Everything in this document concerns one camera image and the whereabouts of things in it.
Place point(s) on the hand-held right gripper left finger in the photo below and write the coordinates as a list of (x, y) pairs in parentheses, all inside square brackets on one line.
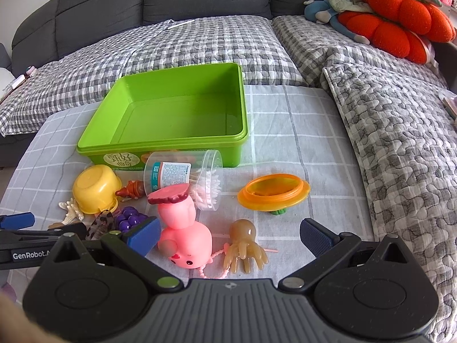
[(144, 236)]

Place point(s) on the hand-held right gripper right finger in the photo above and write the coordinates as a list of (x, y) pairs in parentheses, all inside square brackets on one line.
[(316, 239)]

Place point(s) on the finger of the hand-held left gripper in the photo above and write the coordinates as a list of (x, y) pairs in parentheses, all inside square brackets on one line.
[(39, 233), (16, 220)]

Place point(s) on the purple toy grapes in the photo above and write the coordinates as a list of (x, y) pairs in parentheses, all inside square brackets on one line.
[(130, 218)]

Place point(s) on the white starfish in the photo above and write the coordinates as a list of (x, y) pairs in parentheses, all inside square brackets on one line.
[(71, 209)]

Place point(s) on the pink rubber toy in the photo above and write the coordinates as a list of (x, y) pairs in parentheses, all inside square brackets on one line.
[(185, 235)]

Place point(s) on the leopard spotted shell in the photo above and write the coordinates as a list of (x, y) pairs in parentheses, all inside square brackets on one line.
[(101, 223)]

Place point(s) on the yellow toy bowl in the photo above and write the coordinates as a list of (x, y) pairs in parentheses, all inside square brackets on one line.
[(94, 185)]

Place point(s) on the clear cotton swab container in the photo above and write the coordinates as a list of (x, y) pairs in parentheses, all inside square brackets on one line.
[(178, 171)]

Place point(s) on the tan rubber octopus toy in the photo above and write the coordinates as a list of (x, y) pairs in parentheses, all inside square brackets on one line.
[(242, 234)]

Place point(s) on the green plastic box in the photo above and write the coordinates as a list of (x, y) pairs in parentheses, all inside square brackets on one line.
[(171, 114)]

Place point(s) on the orange conch shell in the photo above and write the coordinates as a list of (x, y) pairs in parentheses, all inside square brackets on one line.
[(132, 189)]

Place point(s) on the orange toy lid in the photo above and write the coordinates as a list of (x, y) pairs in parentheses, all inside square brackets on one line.
[(296, 189)]

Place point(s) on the light grey grid cloth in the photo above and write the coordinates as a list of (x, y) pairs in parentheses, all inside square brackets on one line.
[(314, 132)]

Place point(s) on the grey checked quilt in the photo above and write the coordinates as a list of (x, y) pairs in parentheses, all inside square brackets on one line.
[(196, 46), (392, 150)]

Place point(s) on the small pink object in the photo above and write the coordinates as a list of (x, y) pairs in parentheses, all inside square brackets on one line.
[(28, 71)]

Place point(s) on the book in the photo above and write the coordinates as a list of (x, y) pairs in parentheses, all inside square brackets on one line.
[(450, 105)]

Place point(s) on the white pen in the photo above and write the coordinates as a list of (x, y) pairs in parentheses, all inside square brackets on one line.
[(181, 25)]

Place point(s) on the orange pumpkin cushion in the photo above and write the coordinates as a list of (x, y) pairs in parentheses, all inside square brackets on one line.
[(410, 10), (389, 35)]

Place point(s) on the blue plush monkey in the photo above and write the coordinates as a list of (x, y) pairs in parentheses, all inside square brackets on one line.
[(321, 10)]

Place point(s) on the dark grey sofa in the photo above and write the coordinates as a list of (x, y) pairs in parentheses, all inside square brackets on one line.
[(107, 3)]

